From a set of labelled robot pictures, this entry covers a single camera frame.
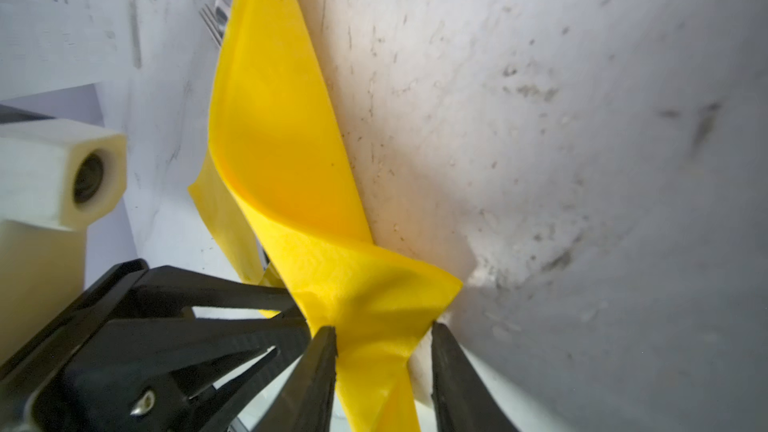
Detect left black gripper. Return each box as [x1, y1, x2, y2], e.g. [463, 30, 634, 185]
[1, 259, 309, 431]

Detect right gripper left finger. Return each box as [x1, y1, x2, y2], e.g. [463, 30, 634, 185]
[254, 326, 337, 432]

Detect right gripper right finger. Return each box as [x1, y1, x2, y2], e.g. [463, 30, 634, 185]
[431, 322, 519, 432]

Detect silver metal fork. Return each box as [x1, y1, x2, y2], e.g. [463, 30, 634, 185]
[199, 0, 233, 48]

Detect white perforated plastic basket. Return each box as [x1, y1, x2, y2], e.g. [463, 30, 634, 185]
[1, 0, 141, 100]

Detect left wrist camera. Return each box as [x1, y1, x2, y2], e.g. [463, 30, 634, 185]
[1, 119, 126, 361]

